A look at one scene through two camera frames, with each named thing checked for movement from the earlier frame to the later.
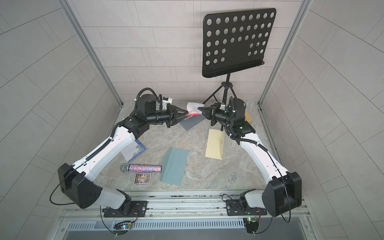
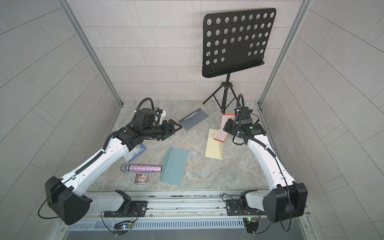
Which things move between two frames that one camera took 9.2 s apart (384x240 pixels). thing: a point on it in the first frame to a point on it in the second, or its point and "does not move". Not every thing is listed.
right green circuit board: [252, 224] does not move
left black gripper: [172, 115] to [166, 130]
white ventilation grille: [199, 224] does not move
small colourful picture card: [142, 178] does not move
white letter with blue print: [133, 150] does not move
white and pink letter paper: [192, 108] to [221, 135]
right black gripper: [211, 111] to [227, 127]
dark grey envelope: [192, 121] does not move
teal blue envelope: [173, 163] does not move
